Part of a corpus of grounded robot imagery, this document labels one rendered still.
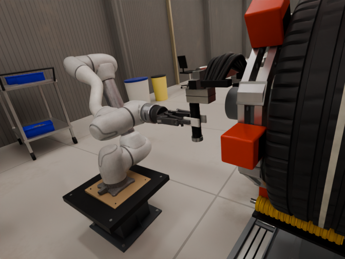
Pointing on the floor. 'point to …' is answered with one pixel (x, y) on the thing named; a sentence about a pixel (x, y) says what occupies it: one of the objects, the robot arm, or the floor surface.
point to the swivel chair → (184, 67)
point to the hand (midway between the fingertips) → (195, 119)
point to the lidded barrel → (137, 89)
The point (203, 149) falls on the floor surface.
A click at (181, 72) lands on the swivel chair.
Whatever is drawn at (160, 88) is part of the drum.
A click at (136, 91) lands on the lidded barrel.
